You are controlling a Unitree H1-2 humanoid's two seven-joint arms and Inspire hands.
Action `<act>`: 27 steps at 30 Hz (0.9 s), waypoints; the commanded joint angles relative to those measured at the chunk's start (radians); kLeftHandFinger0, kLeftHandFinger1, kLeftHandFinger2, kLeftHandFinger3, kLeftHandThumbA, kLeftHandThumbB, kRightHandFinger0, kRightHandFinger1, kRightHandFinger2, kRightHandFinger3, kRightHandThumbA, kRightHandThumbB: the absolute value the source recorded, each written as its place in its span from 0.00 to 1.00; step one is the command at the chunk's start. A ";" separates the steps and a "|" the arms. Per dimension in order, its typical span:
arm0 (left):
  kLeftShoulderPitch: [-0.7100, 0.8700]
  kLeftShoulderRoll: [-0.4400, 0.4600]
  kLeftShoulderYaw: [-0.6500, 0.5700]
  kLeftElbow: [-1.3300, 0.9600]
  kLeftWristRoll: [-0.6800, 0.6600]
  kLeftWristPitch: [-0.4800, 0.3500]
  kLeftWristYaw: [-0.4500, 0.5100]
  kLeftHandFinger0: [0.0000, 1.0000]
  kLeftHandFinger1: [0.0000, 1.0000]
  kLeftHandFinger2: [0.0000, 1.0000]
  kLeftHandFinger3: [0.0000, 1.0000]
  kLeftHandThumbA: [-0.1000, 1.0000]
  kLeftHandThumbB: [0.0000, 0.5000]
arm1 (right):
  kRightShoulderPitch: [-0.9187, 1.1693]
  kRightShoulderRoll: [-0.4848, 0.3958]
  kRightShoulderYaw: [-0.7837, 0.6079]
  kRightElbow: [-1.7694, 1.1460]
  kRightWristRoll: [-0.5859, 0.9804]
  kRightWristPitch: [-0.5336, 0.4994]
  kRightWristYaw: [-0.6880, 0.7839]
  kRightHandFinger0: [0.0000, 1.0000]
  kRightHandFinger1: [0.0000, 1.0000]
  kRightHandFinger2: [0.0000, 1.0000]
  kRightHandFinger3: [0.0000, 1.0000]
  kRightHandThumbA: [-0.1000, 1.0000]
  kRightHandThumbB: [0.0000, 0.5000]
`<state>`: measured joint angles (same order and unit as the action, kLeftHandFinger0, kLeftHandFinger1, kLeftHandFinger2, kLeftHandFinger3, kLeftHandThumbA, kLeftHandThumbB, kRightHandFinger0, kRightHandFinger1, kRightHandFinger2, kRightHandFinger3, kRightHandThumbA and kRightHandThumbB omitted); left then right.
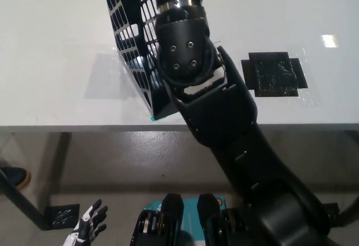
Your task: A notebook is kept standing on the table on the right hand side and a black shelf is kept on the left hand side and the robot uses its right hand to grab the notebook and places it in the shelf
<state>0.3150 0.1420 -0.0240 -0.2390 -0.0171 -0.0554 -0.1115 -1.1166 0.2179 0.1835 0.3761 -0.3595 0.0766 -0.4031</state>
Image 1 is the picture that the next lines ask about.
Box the black mesh file shelf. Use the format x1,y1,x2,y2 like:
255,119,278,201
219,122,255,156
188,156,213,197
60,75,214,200
101,0,181,121

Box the black tape square patch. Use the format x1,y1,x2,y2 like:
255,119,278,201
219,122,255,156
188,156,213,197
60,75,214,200
240,51,309,98

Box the dark shoe with tan sole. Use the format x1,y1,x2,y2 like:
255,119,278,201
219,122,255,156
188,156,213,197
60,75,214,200
0,166,33,189

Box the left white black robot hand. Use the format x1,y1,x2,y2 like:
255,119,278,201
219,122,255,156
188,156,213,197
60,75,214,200
62,198,109,246

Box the black tape patch on floor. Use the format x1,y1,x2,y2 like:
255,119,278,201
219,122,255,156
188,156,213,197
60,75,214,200
321,202,340,225
44,204,81,228

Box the black metal table leg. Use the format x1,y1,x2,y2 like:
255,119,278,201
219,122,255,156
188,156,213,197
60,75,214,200
335,199,359,229
0,169,53,231

